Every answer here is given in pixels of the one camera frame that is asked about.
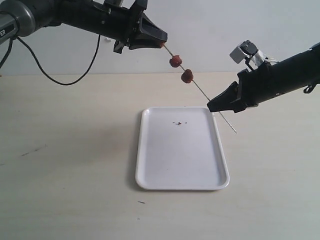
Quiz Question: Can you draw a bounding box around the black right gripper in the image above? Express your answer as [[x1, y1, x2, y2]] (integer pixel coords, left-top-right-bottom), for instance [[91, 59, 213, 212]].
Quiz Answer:
[[207, 63, 272, 113]]

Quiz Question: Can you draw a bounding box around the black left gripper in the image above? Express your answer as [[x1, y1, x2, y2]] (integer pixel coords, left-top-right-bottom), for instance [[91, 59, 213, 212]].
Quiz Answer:
[[113, 0, 168, 53]]

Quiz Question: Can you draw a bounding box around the thin metal skewer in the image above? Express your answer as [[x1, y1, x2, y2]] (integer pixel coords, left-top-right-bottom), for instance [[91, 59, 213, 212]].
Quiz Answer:
[[162, 44, 238, 134]]

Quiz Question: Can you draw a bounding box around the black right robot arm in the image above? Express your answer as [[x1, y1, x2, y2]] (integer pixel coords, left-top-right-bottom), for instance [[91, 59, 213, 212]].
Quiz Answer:
[[207, 40, 320, 113]]

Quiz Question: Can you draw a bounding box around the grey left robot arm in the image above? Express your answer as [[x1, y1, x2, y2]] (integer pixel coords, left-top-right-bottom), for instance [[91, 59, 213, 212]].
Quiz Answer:
[[0, 0, 168, 54]]

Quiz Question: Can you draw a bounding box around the white rectangular plastic tray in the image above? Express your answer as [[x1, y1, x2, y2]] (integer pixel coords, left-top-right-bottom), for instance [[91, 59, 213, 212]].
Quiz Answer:
[[135, 106, 230, 191]]

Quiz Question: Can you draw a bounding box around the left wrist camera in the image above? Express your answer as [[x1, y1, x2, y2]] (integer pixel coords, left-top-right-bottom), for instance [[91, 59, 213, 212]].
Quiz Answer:
[[103, 0, 124, 7]]

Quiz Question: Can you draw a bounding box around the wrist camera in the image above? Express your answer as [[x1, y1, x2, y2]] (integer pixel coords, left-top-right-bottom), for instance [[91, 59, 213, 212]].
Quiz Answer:
[[103, 0, 124, 7], [229, 39, 276, 71]]

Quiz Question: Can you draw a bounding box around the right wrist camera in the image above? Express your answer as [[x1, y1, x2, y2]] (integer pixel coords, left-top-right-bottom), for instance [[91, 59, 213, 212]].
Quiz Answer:
[[229, 39, 276, 71]]

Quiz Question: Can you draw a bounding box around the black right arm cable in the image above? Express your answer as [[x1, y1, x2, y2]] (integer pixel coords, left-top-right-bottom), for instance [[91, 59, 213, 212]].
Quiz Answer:
[[303, 83, 318, 95]]

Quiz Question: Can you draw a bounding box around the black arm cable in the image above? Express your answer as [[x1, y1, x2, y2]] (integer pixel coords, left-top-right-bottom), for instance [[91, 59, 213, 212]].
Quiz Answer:
[[303, 83, 318, 95], [0, 33, 101, 86]]

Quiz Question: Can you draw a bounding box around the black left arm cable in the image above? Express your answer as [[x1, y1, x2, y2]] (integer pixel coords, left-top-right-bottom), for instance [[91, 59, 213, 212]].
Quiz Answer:
[[0, 33, 101, 86]]

